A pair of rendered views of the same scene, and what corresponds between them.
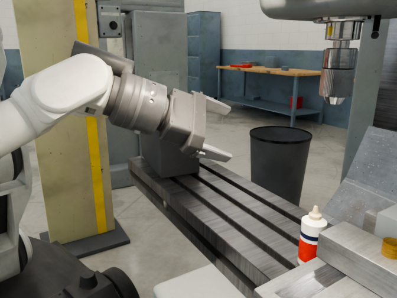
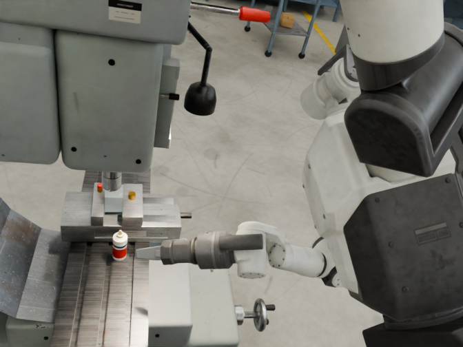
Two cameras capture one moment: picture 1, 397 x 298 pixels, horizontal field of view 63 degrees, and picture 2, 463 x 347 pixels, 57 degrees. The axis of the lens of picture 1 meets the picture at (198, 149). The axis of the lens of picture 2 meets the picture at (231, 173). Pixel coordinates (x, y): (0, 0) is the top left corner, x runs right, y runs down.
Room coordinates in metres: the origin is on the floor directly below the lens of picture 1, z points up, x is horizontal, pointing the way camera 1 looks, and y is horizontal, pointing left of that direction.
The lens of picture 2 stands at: (1.19, 0.26, 1.93)
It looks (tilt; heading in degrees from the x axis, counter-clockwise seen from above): 37 degrees down; 194
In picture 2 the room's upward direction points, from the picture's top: 14 degrees clockwise
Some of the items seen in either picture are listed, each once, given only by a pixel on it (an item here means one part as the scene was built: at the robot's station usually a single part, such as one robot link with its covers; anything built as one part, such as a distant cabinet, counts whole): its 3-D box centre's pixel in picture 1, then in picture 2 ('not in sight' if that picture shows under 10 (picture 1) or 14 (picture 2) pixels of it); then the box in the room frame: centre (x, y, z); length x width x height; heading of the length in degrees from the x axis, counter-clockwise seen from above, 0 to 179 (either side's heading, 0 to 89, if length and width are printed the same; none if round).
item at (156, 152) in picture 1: (167, 133); not in sight; (0.98, 0.10, 1.01); 0.22 x 0.12 x 0.20; 24
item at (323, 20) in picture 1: (344, 19); not in sight; (0.50, -0.21, 1.31); 0.09 x 0.09 x 0.01
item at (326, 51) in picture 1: (340, 51); not in sight; (0.50, -0.21, 1.26); 0.05 x 0.05 x 0.01
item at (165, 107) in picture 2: not in sight; (165, 104); (0.45, -0.11, 1.45); 0.04 x 0.04 x 0.21; 31
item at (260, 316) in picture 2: not in sight; (250, 314); (0.25, 0.22, 0.61); 0.16 x 0.12 x 0.12; 121
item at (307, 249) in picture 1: (312, 235); (120, 243); (0.48, -0.19, 0.97); 0.04 x 0.04 x 0.11
